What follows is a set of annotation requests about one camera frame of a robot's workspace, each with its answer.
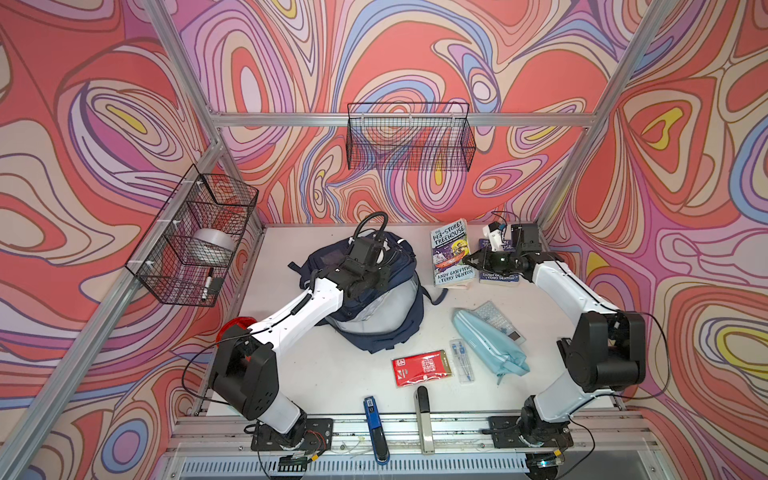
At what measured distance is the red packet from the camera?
84cm

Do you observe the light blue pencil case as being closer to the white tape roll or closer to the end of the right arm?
the end of the right arm

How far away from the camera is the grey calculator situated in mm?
903

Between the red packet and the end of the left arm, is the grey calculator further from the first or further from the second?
the end of the left arm

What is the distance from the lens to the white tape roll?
0.71m

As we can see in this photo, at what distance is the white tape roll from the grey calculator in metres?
0.74

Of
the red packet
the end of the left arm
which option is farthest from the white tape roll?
the red packet
